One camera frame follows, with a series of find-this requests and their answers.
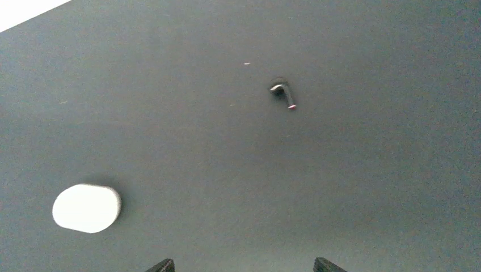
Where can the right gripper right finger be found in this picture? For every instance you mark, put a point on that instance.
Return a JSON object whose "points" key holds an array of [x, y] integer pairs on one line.
{"points": [[324, 265]]}

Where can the white earbud charging case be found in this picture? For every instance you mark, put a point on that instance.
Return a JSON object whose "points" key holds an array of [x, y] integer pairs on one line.
{"points": [[86, 208]]}

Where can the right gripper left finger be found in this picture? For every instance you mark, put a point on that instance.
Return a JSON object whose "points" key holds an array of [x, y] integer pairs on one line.
{"points": [[166, 265]]}

